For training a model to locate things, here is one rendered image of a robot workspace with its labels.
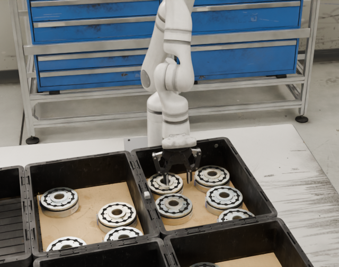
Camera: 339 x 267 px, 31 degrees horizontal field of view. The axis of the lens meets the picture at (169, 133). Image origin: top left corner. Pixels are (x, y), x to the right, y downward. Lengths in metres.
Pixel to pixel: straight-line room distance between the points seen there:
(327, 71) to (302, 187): 2.64
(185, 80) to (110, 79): 2.00
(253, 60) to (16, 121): 1.53
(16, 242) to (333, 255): 0.87
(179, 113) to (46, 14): 1.89
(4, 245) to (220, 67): 2.23
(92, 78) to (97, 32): 0.28
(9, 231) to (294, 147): 1.08
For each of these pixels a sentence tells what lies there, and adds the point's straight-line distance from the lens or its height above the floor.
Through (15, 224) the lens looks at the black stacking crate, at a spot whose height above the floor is 0.83.
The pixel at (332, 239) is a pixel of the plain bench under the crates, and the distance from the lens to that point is 1.86.
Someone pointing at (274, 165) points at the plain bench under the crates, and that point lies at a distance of 2.15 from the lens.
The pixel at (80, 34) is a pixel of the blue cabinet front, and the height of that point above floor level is 0.65.
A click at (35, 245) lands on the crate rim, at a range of 1.47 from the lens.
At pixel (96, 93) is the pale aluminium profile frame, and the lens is 3.54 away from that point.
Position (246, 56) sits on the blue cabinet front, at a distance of 3.61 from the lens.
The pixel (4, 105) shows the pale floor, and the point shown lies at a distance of 4.18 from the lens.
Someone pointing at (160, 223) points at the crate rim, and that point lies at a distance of 1.49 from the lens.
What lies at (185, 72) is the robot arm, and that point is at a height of 1.22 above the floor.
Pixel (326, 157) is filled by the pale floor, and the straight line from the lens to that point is 3.56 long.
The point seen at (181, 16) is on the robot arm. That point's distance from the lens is 1.56.
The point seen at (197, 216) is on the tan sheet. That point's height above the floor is 0.83.
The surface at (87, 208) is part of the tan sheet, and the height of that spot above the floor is 0.83.
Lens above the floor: 1.86
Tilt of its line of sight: 30 degrees down
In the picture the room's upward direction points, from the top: 1 degrees counter-clockwise
